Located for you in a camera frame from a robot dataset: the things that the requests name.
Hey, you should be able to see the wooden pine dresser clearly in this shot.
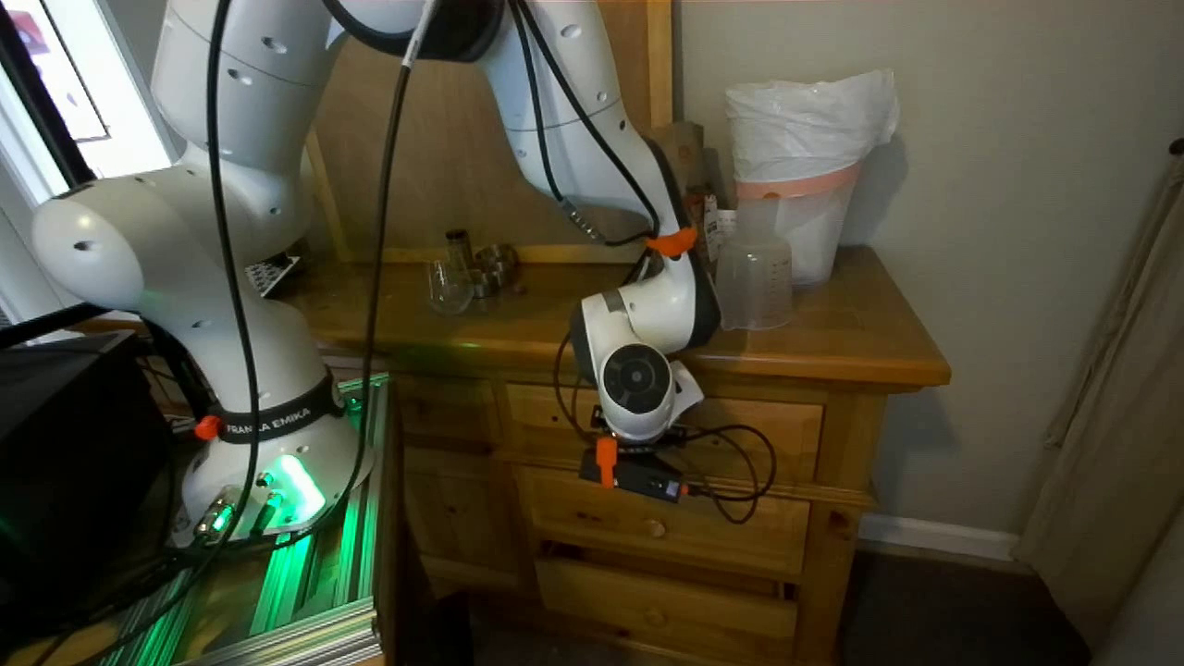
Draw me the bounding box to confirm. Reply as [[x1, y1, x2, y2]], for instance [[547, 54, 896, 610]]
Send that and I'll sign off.
[[290, 238, 953, 666]]

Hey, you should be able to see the narrow wooden dresser drawer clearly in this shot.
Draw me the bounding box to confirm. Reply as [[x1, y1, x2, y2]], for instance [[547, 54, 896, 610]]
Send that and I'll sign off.
[[398, 444, 523, 597]]

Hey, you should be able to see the large steel measuring cup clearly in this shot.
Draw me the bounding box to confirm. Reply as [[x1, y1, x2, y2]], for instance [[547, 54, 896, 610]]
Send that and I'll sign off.
[[470, 243, 504, 294]]

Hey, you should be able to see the brown paper bag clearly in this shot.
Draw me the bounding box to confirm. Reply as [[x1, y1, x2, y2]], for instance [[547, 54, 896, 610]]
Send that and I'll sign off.
[[645, 118, 732, 255]]

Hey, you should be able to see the wooden dresser backboard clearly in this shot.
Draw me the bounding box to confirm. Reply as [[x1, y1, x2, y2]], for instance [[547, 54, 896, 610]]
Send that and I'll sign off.
[[299, 0, 682, 271]]

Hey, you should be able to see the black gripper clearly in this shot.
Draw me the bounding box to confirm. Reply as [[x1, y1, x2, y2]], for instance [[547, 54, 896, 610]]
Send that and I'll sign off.
[[610, 433, 693, 472]]

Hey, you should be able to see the black equipment case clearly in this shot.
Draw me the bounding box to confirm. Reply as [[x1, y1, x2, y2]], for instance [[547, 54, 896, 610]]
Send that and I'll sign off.
[[0, 298, 182, 632]]

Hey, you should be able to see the white pink waste bin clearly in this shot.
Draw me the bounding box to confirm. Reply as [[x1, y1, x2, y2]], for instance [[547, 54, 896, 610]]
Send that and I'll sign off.
[[732, 162, 864, 289]]

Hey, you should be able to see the beige curtain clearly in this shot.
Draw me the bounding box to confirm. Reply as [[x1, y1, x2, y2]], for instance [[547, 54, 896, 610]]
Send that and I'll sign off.
[[1014, 140, 1184, 652]]

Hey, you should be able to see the black framed white panel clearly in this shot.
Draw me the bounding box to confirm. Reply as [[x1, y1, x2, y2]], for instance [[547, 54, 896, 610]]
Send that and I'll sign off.
[[0, 0, 177, 330]]

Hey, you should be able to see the aluminium robot stand frame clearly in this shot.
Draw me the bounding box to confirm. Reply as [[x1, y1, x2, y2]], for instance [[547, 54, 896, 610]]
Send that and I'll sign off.
[[32, 365, 398, 666]]

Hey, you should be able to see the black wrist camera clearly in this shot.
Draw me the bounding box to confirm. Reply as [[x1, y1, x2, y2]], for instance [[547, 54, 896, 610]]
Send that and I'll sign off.
[[610, 455, 694, 508]]

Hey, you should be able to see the stemless clear glass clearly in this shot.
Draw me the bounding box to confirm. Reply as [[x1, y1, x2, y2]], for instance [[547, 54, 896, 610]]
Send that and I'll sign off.
[[423, 251, 489, 320]]

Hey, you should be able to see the clear plastic measuring jug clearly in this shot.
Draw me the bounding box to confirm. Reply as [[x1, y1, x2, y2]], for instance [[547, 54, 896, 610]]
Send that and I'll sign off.
[[709, 194, 798, 338]]

